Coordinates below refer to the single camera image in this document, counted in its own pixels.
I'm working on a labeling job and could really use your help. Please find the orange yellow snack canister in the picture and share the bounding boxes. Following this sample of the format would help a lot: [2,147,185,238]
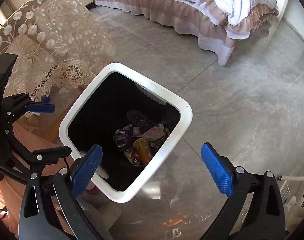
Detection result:
[133,138,153,166]

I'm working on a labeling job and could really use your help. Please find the white rimmed trash bin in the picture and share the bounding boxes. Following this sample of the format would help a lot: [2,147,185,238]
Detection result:
[59,63,193,203]

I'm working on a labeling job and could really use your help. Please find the embroidered beige tablecloth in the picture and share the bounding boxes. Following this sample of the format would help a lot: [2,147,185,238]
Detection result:
[0,0,115,101]

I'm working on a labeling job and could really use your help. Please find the bed with blue quilt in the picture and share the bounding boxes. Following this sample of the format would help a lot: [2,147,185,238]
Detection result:
[94,0,279,66]

